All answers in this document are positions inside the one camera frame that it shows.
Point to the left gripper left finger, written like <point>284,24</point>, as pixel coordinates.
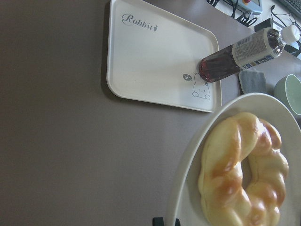
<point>158,221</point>

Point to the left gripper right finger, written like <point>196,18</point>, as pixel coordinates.
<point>177,222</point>

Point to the white round plate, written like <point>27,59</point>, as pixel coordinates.
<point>184,200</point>

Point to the braided donut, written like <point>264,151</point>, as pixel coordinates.
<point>243,172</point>

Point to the white rabbit tray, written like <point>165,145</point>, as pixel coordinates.
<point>153,56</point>

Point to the tea bottle on tray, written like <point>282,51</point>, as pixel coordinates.
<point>255,49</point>

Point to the grey folded cloth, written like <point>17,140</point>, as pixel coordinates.
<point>252,82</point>

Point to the green bowl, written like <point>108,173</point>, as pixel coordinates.
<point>288,91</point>

